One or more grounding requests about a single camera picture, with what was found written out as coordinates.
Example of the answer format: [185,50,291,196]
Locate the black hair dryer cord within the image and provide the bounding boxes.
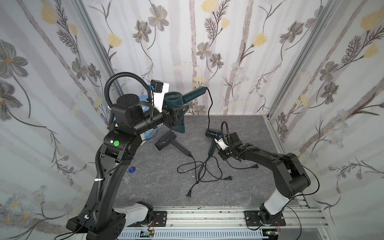
[185,87,233,199]

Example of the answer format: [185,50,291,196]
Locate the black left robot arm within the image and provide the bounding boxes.
[55,72,182,240]

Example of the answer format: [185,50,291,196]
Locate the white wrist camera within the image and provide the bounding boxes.
[150,80,170,113]
[215,138,229,151]

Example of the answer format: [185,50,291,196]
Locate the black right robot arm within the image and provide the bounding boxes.
[216,121,311,226]

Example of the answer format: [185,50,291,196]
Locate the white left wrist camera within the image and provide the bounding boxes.
[150,80,170,113]

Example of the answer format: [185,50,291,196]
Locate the dark green hair dryer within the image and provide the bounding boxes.
[205,128,222,157]
[163,86,208,134]

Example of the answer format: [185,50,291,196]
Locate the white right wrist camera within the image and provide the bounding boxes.
[215,138,229,151]

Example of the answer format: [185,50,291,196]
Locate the small blue cap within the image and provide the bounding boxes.
[128,167,136,174]

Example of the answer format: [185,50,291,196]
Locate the blue lid storage box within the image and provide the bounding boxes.
[138,95,160,142]

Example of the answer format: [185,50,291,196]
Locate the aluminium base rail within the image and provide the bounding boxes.
[118,207,335,240]

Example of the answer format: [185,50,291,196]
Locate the black hair dryer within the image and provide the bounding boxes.
[155,131,192,157]

